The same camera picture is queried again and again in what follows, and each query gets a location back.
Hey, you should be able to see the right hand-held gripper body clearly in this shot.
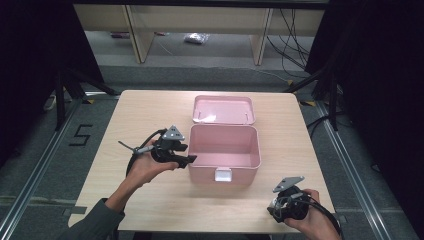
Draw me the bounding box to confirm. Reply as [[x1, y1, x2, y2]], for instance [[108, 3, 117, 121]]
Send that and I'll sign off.
[[272, 175, 310, 221]]

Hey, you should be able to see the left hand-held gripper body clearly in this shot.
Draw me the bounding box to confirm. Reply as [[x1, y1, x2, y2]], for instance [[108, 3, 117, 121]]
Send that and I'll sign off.
[[151, 125, 185, 164]]

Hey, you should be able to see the pink plastic storage box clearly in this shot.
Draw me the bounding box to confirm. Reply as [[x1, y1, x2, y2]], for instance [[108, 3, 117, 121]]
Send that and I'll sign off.
[[187, 94, 262, 186]]

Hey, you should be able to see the person's left hand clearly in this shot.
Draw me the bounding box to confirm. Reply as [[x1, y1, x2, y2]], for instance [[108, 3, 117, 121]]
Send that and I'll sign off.
[[127, 141, 180, 190]]

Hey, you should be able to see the person's right hand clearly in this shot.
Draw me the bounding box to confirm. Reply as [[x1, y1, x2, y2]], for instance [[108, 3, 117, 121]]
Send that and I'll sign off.
[[284, 188, 342, 240]]

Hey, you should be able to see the black metal stand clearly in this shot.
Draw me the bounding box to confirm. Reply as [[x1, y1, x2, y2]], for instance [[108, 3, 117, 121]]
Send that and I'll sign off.
[[54, 66, 120, 131], [283, 66, 340, 132]]

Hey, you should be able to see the black tape strip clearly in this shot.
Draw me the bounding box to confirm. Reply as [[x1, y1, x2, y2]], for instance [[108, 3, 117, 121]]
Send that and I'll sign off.
[[62, 206, 88, 216]]

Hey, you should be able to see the clear plastic bag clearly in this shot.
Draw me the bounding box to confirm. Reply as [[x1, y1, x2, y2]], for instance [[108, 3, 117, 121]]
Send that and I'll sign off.
[[183, 32, 211, 46]]

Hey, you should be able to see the white floor object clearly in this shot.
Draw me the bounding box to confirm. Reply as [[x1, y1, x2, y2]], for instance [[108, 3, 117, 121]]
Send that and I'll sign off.
[[42, 94, 58, 112]]

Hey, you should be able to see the black curtain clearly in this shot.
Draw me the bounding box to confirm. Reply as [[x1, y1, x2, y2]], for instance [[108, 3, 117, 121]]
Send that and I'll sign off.
[[0, 0, 105, 163], [304, 0, 424, 236]]

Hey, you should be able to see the left hand-held gripper cable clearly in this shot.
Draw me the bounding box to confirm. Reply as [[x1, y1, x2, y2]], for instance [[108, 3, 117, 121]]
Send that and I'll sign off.
[[125, 128, 168, 178]]

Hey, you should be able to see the metal floor rail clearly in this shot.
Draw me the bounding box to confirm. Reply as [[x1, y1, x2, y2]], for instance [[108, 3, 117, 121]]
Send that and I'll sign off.
[[314, 99, 393, 240], [0, 98, 84, 240]]

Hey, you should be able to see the black floor cable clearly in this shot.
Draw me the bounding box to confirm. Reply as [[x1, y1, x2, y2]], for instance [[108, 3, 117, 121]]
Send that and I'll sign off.
[[306, 111, 346, 138]]

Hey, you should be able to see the white floor cable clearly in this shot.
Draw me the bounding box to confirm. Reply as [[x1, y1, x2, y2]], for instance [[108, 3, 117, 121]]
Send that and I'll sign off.
[[213, 64, 289, 83]]

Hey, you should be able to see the black hanging cable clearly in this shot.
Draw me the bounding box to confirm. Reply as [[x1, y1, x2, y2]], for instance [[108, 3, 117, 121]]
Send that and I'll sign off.
[[265, 34, 307, 72], [278, 8, 311, 57]]

